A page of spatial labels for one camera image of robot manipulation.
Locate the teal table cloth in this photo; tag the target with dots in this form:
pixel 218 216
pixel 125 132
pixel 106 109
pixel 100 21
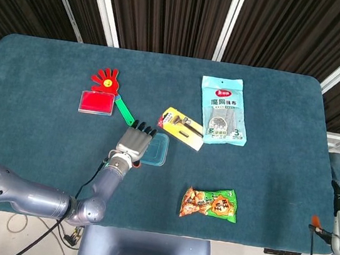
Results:
pixel 165 69

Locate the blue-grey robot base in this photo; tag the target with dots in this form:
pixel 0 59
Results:
pixel 140 250

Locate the razor in yellow blister pack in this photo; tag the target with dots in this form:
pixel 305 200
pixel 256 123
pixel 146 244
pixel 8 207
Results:
pixel 187 136

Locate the blue translucent plastic lid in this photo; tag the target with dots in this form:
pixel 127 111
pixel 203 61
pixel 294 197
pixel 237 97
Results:
pixel 157 151

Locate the red rectangular flat case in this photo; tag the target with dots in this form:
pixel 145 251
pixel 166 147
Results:
pixel 96 103

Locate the green orange snack bag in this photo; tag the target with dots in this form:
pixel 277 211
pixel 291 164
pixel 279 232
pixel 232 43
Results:
pixel 219 207

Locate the black table control panel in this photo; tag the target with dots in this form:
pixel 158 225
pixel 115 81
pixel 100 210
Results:
pixel 282 253

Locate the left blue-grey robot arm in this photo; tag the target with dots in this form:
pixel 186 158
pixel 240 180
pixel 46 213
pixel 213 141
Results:
pixel 21 192

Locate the dark brown pleated curtain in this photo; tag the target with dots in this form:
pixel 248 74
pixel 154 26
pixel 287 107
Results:
pixel 173 14

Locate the light blue cleaning cloth package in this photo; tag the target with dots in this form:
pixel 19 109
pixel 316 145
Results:
pixel 223 87

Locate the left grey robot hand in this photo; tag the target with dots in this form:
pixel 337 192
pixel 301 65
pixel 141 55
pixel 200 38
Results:
pixel 133 143

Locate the thin grey metal post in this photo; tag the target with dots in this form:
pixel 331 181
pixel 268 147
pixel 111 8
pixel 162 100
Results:
pixel 64 1

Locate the black power plug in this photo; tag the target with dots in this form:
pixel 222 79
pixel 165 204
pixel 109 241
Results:
pixel 72 237

